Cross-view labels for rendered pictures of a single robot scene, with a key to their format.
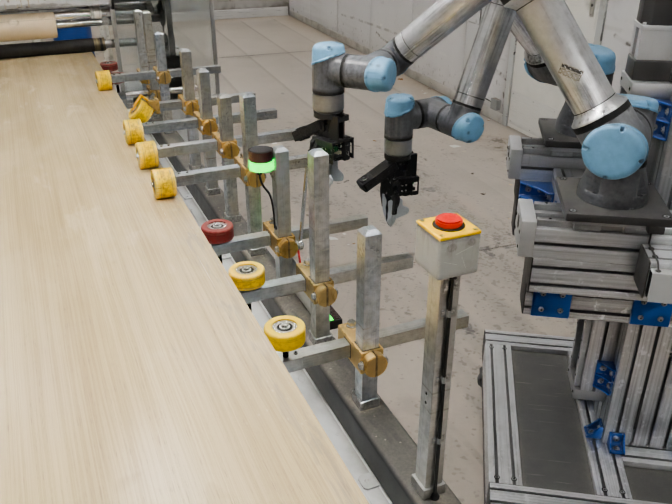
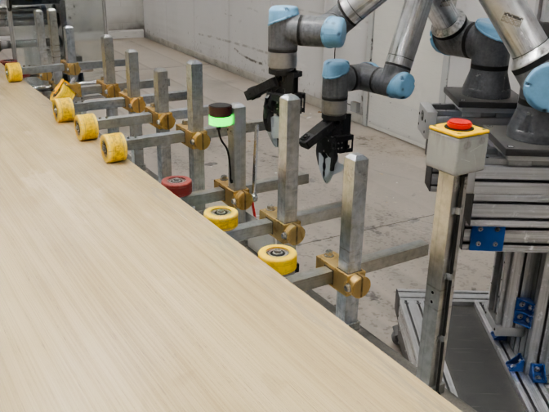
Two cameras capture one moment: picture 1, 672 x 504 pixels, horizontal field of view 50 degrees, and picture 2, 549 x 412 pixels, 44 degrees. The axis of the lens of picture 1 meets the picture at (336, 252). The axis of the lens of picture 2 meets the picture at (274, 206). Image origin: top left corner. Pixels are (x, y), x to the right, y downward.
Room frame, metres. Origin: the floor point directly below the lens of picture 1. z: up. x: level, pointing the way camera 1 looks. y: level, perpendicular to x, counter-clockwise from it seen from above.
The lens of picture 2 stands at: (-0.09, 0.30, 1.51)
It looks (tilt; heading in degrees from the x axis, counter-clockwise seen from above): 22 degrees down; 351
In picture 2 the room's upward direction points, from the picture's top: 1 degrees clockwise
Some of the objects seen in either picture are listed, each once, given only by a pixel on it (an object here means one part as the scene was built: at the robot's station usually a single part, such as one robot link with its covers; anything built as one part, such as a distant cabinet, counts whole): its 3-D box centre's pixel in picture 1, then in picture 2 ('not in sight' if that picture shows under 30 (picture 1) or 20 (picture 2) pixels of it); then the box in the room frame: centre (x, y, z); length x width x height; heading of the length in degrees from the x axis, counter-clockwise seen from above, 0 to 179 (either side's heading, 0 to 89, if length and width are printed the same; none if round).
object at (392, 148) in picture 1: (397, 145); (333, 106); (1.82, -0.16, 1.05); 0.08 x 0.08 x 0.05
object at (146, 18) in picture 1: (152, 66); (56, 61); (3.26, 0.83, 0.94); 0.04 x 0.04 x 0.48; 23
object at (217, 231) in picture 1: (218, 244); (176, 199); (1.62, 0.30, 0.85); 0.08 x 0.08 x 0.11
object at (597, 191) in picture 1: (615, 175); (540, 118); (1.49, -0.62, 1.09); 0.15 x 0.15 x 0.10
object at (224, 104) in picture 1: (229, 169); (163, 141); (2.11, 0.33, 0.87); 0.04 x 0.04 x 0.48; 23
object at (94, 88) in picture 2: (207, 101); (125, 86); (2.63, 0.48, 0.95); 0.37 x 0.03 x 0.03; 113
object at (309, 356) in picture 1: (375, 340); (351, 268); (1.24, -0.08, 0.82); 0.44 x 0.03 x 0.04; 113
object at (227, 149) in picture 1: (225, 144); (159, 117); (2.13, 0.34, 0.95); 0.14 x 0.06 x 0.05; 23
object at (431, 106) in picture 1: (434, 113); (364, 77); (1.86, -0.26, 1.12); 0.11 x 0.11 x 0.08; 30
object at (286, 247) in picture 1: (279, 239); (232, 194); (1.67, 0.15, 0.85); 0.14 x 0.06 x 0.05; 23
